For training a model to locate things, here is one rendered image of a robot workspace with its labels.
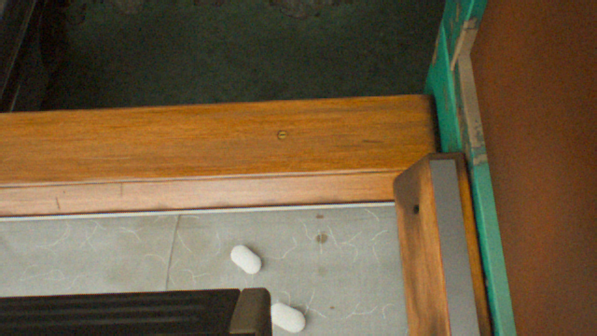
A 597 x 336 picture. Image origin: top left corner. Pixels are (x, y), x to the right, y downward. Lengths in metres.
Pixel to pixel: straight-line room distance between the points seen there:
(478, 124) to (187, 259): 0.32
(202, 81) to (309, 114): 0.97
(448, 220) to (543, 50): 0.18
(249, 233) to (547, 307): 0.33
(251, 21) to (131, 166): 1.09
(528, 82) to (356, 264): 0.28
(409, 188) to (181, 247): 0.24
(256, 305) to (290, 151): 0.40
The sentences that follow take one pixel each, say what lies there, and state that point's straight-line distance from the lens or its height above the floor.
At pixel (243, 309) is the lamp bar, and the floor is 1.09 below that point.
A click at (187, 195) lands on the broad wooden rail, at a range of 0.70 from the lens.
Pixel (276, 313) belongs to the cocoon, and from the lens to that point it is 0.65.
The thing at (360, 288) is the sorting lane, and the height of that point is 0.74.
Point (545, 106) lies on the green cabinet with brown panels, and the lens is 0.45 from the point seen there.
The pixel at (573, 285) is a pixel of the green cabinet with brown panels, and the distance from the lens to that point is 0.43.
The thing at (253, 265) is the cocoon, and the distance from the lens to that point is 0.66.
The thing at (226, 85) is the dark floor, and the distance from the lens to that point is 1.66.
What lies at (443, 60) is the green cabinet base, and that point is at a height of 0.83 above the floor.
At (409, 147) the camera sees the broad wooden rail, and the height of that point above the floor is 0.76.
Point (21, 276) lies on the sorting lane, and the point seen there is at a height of 0.74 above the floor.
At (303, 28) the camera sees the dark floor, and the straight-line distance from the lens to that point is 1.74.
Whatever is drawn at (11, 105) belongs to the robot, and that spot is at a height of 0.20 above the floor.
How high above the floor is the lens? 1.39
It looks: 65 degrees down
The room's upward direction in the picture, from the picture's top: 5 degrees counter-clockwise
